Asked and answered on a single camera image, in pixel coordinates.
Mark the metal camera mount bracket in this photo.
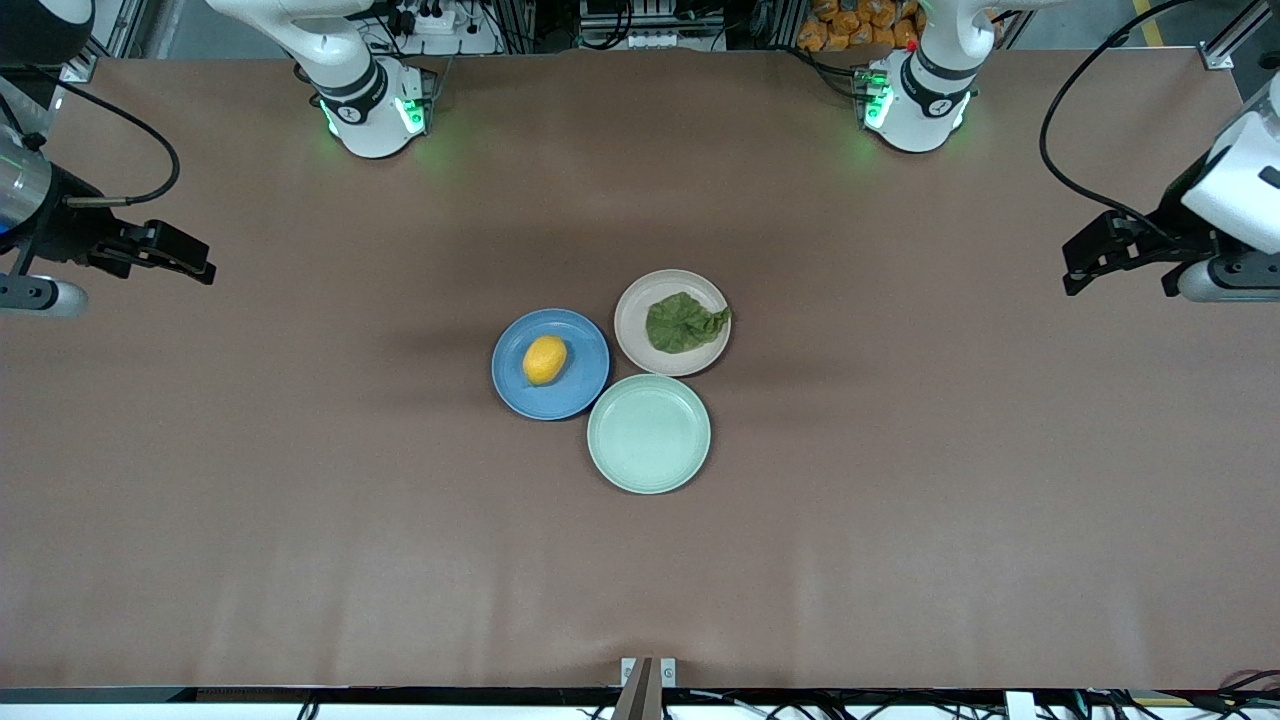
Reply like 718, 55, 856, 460
612, 657, 678, 720

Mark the blue plate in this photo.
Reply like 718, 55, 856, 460
491, 308, 611, 421

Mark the yellow lemon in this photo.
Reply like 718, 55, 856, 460
522, 335, 569, 387

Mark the white power strip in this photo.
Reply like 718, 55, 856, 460
385, 0, 458, 37

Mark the bag of orange fruit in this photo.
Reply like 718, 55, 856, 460
797, 0, 923, 53

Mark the beige plate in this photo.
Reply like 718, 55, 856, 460
614, 269, 732, 378

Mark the aluminium frame profile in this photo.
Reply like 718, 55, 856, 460
58, 0, 141, 83
1198, 0, 1273, 71

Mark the pale green plate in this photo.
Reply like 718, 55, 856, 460
587, 374, 712, 495

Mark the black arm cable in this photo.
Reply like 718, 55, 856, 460
1039, 0, 1233, 243
28, 66, 182, 208

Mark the green lettuce leaf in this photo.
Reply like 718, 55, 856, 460
645, 291, 733, 354

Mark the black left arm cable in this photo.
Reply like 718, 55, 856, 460
1039, 0, 1233, 243

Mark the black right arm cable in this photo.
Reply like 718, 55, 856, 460
28, 66, 182, 208

